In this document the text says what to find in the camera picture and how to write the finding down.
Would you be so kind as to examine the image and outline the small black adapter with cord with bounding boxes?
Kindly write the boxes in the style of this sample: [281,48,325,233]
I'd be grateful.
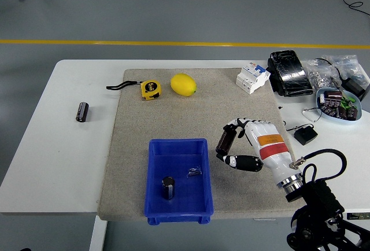
[285,123,319,146]

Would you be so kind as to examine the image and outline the clear bag of small screws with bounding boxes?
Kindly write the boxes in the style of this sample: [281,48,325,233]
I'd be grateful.
[322,54,367,83]

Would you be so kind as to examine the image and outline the large black power adapter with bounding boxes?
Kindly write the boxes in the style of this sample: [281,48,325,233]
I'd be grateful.
[341,76,370,101]

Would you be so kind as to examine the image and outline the table height control panel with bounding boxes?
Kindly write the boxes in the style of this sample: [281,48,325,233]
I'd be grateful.
[345,212,370,220]

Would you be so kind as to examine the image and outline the blue plastic box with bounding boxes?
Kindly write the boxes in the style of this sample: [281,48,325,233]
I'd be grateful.
[143,138,214,225]

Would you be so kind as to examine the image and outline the yellow tape measure black strap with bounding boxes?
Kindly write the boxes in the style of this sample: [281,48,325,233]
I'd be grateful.
[105,79,162,102]

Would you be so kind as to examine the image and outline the yellow lemon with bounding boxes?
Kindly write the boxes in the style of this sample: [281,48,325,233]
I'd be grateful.
[169,73,198,97]

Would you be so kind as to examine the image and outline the thin black wire loop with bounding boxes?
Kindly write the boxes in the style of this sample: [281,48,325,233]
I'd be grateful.
[302,107,323,123]

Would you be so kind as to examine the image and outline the dark cylindrical battery white print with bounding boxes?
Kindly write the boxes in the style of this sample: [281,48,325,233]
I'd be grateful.
[75,102,90,123]

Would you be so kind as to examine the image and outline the plain dark brown cylindrical battery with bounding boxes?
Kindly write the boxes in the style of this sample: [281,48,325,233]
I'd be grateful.
[216,125,238,155]

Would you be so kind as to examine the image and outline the white table leg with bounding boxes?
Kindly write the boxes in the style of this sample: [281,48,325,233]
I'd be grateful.
[88,215,108,251]

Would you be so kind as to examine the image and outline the grey-brown mat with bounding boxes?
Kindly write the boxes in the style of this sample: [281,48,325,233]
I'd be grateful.
[97,68,310,222]

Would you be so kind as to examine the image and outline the green plastic piece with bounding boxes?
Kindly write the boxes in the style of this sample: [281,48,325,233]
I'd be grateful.
[339,96,356,109]

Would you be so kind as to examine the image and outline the white circuit breaker blue switch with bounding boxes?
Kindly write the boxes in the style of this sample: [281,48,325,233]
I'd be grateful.
[235,62,271,95]

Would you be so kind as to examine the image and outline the glossy black wrapped device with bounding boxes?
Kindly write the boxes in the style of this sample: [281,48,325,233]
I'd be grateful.
[266,50,315,98]

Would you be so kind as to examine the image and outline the white table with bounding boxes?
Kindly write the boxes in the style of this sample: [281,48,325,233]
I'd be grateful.
[0,59,370,216]

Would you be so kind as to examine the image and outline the light blue bowl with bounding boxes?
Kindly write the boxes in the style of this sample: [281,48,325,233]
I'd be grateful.
[315,88,363,126]

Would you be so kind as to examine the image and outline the small metal screws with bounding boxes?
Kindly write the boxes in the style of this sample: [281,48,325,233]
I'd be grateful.
[187,166,204,177]

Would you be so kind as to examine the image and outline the dark cylindrical battery grey stripe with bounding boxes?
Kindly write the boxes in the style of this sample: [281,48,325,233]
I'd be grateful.
[161,176,176,201]

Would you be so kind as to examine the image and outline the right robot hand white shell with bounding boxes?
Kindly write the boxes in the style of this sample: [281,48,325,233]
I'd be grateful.
[216,117,303,184]

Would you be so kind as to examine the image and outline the clear bag of silver nuts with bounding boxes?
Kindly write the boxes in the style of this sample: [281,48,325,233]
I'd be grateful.
[305,58,343,90]

